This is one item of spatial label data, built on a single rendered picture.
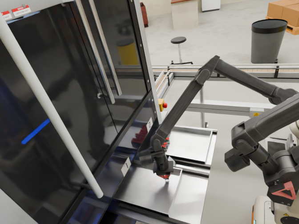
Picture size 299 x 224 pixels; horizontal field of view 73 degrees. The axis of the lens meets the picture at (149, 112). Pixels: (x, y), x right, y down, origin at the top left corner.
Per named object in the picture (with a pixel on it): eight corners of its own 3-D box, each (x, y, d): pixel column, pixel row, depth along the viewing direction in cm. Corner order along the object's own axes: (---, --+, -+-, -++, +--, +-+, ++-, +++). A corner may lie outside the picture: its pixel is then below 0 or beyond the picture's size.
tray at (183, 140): (150, 154, 129) (149, 151, 127) (163, 127, 147) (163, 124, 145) (205, 165, 115) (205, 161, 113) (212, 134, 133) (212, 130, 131)
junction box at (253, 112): (248, 117, 200) (249, 110, 195) (248, 114, 204) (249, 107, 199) (262, 118, 196) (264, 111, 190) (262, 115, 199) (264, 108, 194)
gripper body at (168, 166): (154, 164, 107) (151, 154, 103) (173, 162, 105) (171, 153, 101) (153, 174, 102) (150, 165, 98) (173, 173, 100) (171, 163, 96)
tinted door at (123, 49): (117, 134, 99) (66, 1, 65) (149, 88, 130) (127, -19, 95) (118, 134, 99) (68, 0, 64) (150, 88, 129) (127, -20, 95)
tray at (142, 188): (108, 199, 109) (107, 196, 107) (129, 162, 127) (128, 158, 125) (169, 218, 95) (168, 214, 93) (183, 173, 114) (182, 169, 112)
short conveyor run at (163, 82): (151, 124, 158) (148, 108, 149) (134, 122, 165) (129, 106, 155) (175, 80, 207) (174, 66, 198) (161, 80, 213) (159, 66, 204)
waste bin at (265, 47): (275, 54, 393) (282, 17, 354) (283, 66, 353) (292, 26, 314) (245, 56, 408) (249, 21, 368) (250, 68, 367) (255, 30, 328)
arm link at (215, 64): (210, 48, 89) (204, 53, 99) (196, 76, 90) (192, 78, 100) (301, 92, 89) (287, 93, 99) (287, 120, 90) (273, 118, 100)
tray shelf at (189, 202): (105, 210, 106) (103, 208, 105) (152, 124, 156) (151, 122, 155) (197, 241, 87) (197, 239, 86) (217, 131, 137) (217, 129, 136)
